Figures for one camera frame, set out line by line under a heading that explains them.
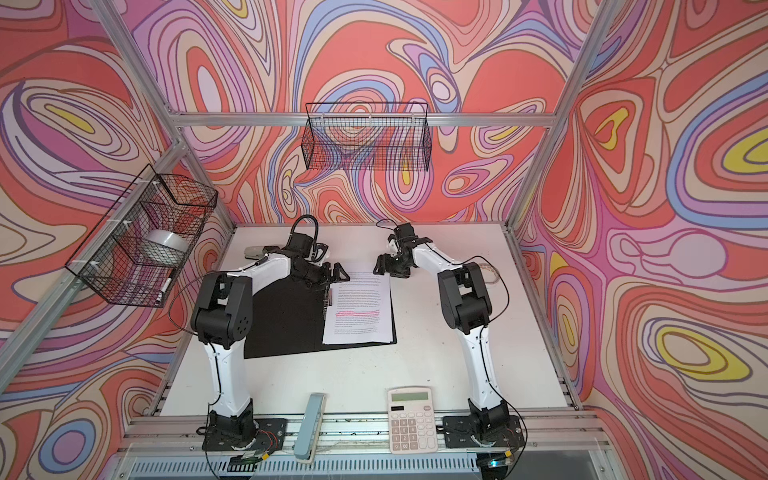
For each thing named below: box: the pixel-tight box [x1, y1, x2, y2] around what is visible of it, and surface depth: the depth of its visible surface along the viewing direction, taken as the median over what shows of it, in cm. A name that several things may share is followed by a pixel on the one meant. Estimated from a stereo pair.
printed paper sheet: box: [323, 272, 393, 345], surface depth 97 cm
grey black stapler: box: [244, 245, 280, 260], surface depth 110 cm
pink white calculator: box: [388, 386, 438, 454], surface depth 75 cm
